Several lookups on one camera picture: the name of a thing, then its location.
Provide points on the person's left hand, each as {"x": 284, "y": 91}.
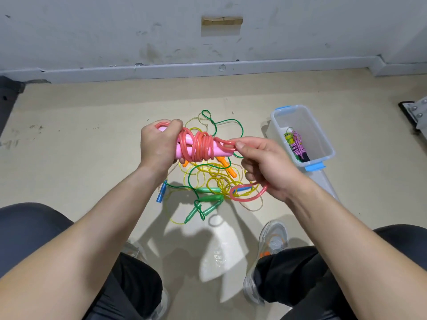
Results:
{"x": 159, "y": 146}

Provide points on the person's right hand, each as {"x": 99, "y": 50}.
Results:
{"x": 270, "y": 166}

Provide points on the clear storage box blue latches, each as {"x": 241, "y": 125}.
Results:
{"x": 317, "y": 136}

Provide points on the person's left forearm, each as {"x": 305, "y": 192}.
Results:
{"x": 67, "y": 250}

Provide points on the person's right forearm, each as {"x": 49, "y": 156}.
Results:
{"x": 367, "y": 256}

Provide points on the clear plastic box lid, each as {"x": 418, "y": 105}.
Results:
{"x": 323, "y": 182}

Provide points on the grey right shoe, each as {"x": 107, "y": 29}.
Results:
{"x": 270, "y": 236}

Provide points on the grey shoe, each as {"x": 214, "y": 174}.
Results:
{"x": 270, "y": 236}
{"x": 133, "y": 250}

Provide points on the grey left shoe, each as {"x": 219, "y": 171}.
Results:
{"x": 133, "y": 250}

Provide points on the black shorts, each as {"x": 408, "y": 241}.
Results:
{"x": 26, "y": 236}

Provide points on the small wooden wall block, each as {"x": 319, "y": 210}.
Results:
{"x": 222, "y": 20}

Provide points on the black metal rack frame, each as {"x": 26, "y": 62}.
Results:
{"x": 8, "y": 103}

